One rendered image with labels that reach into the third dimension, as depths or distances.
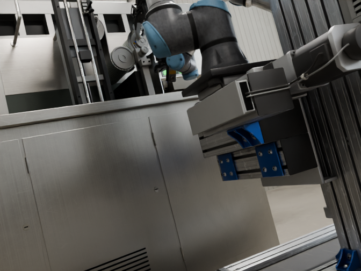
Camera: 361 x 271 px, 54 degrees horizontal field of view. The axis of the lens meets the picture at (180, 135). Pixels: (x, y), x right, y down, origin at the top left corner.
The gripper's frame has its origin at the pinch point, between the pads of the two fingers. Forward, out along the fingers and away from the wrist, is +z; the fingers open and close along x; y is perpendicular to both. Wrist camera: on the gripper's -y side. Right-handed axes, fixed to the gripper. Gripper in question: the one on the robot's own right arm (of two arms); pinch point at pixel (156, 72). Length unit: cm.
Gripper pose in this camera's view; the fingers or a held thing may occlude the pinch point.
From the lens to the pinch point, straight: 190.1
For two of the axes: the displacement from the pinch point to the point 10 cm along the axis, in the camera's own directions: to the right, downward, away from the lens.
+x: -8.4, 1.7, -5.1
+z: -4.8, 1.9, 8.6
